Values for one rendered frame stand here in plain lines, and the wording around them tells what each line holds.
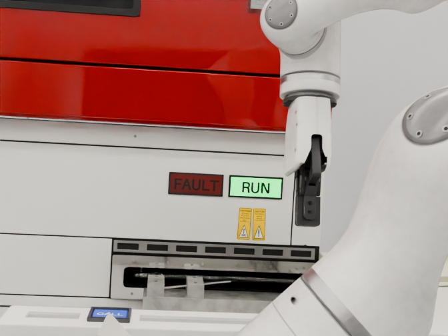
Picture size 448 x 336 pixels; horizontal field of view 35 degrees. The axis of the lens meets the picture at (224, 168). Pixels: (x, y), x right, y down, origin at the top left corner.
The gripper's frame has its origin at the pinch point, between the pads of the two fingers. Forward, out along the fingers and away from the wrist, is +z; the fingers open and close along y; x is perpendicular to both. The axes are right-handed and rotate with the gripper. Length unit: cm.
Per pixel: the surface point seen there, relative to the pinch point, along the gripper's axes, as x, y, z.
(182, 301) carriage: -15, -50, 14
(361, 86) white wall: 64, -195, -75
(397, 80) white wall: 79, -195, -78
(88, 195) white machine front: -35, -58, -7
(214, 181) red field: -9, -57, -11
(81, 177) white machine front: -37, -57, -11
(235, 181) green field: -4, -57, -12
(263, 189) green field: 2, -57, -10
